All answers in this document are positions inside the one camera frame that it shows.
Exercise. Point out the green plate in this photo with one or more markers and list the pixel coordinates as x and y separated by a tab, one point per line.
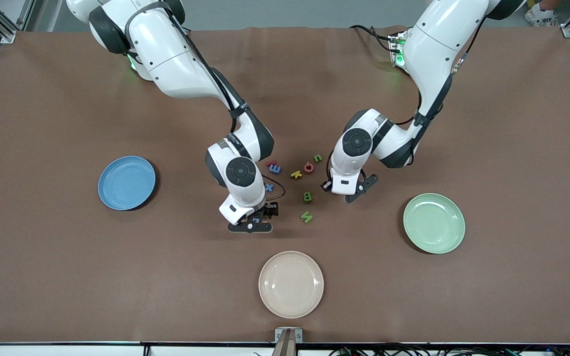
433	225

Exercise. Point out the dark red letter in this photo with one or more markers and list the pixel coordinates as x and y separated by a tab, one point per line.
270	163

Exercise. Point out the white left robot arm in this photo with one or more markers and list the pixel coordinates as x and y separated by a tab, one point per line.
433	49

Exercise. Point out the white shoe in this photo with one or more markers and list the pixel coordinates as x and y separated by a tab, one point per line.
542	17

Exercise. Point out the beige plate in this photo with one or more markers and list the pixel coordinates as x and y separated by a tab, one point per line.
291	284

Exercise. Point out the blue plate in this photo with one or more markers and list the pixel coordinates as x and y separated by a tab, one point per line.
126	184

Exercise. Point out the pink letter Q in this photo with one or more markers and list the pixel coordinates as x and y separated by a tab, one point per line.
305	169

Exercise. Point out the green letter B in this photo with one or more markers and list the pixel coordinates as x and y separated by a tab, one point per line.
308	197

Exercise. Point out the yellow letter K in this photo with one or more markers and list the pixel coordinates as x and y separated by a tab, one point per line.
296	174

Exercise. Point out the white table edge panel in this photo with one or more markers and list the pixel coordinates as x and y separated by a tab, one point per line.
67	351

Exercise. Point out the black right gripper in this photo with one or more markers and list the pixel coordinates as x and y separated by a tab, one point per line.
267	211

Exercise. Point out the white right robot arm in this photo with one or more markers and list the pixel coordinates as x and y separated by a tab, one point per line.
166	54

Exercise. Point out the blue letter m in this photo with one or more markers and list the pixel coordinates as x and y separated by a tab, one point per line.
275	169

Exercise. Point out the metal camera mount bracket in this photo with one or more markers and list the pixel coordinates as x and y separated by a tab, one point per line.
288	341

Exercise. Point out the brown table cover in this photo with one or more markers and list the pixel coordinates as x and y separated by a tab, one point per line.
67	272

